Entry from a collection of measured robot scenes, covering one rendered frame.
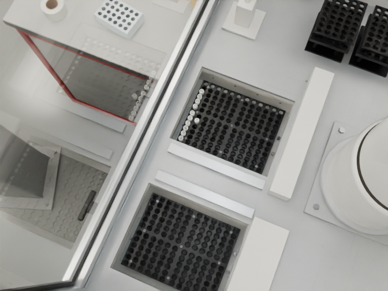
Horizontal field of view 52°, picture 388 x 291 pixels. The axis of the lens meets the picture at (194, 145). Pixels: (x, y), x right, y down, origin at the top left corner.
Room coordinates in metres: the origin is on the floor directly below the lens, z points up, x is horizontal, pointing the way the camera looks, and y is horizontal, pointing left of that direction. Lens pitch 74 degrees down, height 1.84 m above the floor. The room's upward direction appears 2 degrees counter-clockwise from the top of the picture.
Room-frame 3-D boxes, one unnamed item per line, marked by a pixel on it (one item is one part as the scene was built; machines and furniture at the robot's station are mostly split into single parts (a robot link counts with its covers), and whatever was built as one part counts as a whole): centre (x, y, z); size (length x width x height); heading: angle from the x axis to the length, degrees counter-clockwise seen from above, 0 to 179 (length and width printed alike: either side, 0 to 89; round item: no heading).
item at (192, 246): (0.03, 0.04, 0.87); 0.22 x 0.18 x 0.06; 66
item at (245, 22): (0.58, -0.14, 1.00); 0.09 x 0.08 x 0.10; 66
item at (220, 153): (0.32, -0.09, 0.87); 0.22 x 0.18 x 0.06; 66
